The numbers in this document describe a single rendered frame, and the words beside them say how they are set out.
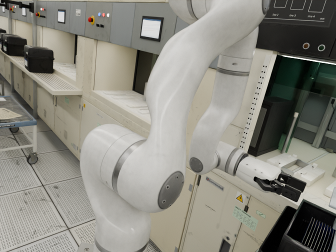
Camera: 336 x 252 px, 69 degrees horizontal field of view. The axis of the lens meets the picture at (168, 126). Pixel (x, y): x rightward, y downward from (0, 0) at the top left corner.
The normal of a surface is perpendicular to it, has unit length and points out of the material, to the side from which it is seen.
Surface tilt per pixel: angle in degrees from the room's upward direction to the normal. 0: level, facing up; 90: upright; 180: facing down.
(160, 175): 64
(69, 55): 90
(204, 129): 58
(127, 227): 42
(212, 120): 49
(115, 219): 33
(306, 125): 90
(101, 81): 90
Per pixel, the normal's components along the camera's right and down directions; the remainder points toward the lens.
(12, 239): 0.17, -0.93
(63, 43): 0.65, 0.35
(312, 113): -0.74, 0.10
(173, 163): 0.76, -0.16
